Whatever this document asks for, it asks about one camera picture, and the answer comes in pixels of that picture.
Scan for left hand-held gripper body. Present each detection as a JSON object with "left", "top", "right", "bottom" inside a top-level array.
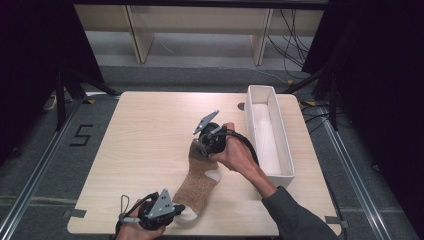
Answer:
[{"left": 137, "top": 187, "right": 186, "bottom": 232}]

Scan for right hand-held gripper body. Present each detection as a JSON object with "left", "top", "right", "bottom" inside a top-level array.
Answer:
[{"left": 192, "top": 109, "right": 232, "bottom": 158}]

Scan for brown and white sock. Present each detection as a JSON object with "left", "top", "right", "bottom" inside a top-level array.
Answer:
[{"left": 172, "top": 139, "right": 223, "bottom": 225}]

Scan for white rectangular box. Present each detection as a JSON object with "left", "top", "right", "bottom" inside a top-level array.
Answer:
[{"left": 244, "top": 84, "right": 296, "bottom": 190}]

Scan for person's right hand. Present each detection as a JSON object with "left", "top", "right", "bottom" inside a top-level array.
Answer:
[{"left": 217, "top": 121, "right": 260, "bottom": 176}]

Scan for person's left hand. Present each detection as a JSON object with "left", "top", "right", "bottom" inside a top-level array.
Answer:
[{"left": 114, "top": 199, "right": 167, "bottom": 240}]

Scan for grey tape piece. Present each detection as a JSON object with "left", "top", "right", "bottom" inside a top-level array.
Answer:
[
  {"left": 62, "top": 208, "right": 88, "bottom": 220},
  {"left": 324, "top": 215, "right": 350, "bottom": 230}
]

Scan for black tape floor mark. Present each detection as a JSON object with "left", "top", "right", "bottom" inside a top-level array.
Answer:
[{"left": 69, "top": 124, "right": 95, "bottom": 147}]

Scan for beige wooden shelf unit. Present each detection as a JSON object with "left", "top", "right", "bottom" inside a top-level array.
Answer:
[{"left": 73, "top": 3, "right": 325, "bottom": 67}]

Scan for black metal stand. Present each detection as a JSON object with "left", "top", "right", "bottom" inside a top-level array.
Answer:
[
  {"left": 282, "top": 62, "right": 340, "bottom": 132},
  {"left": 54, "top": 65, "right": 122, "bottom": 132}
]

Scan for black curtain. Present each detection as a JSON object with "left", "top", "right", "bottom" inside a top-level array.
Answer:
[
  {"left": 301, "top": 0, "right": 424, "bottom": 233},
  {"left": 0, "top": 0, "right": 105, "bottom": 169}
]

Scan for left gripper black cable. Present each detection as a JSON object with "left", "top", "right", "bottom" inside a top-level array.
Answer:
[{"left": 114, "top": 192, "right": 160, "bottom": 236}]

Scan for black floor cables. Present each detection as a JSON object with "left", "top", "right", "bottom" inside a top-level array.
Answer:
[{"left": 299, "top": 102, "right": 355, "bottom": 135}]

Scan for bundle of black cables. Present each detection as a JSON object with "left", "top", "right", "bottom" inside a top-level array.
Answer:
[{"left": 265, "top": 8, "right": 315, "bottom": 74}]

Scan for metal floor rail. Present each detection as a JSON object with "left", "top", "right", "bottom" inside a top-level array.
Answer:
[
  {"left": 0, "top": 98, "right": 85, "bottom": 240},
  {"left": 315, "top": 102, "right": 385, "bottom": 240}
]

